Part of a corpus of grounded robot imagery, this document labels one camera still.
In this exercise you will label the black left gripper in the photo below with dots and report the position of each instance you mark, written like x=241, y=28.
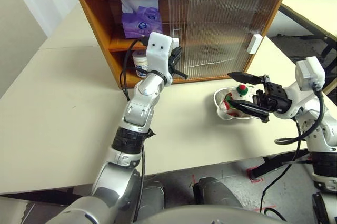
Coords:
x=173, y=63

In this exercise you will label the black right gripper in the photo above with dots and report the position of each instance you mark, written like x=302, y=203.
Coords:
x=275, y=97

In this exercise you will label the white plush toy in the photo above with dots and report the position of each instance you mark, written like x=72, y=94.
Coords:
x=229, y=103

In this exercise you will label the white plastic bottle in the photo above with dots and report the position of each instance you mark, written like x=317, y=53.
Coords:
x=139, y=62

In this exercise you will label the ribbed clear sliding door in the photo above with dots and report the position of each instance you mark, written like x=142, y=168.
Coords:
x=164, y=19
x=223, y=37

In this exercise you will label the purple tissue pack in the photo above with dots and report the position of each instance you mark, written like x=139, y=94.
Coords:
x=142, y=24

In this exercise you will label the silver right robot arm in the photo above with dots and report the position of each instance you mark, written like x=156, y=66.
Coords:
x=321, y=134

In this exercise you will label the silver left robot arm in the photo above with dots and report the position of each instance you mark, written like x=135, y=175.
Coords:
x=139, y=103

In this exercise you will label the white bowl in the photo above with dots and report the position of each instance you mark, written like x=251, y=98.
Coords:
x=218, y=97

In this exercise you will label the black table foot bar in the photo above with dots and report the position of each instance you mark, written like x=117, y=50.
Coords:
x=271, y=167

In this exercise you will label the grey robot right leg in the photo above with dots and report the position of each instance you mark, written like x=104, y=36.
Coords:
x=216, y=191

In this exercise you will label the grey robot leg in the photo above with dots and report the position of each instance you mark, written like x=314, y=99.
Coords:
x=152, y=195
x=216, y=191

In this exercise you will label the grey robot torso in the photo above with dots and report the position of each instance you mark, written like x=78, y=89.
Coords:
x=210, y=216

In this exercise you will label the grey robot left leg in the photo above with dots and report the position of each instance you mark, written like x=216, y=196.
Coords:
x=152, y=195

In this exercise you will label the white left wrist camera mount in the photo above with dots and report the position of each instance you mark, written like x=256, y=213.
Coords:
x=158, y=55

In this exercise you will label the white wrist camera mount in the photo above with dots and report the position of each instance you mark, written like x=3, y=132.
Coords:
x=158, y=55
x=309, y=72

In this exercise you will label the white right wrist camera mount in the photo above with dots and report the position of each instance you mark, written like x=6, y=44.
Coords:
x=309, y=72

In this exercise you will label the black metal table frame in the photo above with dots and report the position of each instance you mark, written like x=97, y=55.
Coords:
x=302, y=16

